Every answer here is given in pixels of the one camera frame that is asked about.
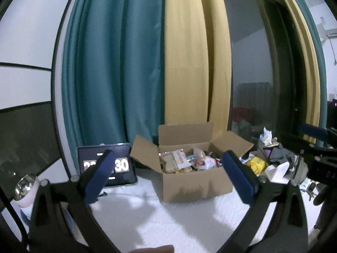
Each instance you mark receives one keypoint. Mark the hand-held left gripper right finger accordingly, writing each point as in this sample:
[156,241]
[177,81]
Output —
[238,176]

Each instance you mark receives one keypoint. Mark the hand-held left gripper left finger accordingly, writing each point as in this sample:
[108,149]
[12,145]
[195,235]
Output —
[101,174]

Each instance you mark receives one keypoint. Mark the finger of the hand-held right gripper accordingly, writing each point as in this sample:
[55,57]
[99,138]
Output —
[308,149]
[313,131]

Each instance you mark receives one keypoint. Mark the brown cardboard box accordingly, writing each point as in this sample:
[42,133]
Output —
[194,187]

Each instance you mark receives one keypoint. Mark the pile of assorted snacks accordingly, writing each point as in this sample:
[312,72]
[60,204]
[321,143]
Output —
[181,160]

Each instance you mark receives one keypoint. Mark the person's left hand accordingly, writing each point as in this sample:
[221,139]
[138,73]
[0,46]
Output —
[155,249]

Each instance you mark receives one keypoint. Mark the small yellow packet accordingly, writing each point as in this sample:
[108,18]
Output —
[256,164]

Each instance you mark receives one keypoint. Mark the black tablet clock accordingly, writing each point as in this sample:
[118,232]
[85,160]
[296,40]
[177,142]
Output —
[123,163]

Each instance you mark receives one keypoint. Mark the grey cloth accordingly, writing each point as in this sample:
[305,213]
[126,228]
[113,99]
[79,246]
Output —
[283,154]

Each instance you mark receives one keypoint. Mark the white box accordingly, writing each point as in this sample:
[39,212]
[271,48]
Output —
[277,171]

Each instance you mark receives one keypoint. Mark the white tissue pack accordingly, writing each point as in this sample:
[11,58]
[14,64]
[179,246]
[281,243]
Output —
[267,135]

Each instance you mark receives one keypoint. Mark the teal curtain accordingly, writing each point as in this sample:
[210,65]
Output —
[110,71]
[320,58]

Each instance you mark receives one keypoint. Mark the white tumbler with metal rim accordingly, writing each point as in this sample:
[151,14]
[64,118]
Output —
[26,189]

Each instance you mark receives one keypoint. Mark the white air conditioner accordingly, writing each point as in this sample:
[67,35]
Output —
[332,32]

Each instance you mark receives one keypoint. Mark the yellow curtain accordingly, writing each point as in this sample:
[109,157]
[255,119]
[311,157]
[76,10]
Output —
[189,58]

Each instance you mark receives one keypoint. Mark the black window frame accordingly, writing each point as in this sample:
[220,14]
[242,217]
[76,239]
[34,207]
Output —
[56,58]

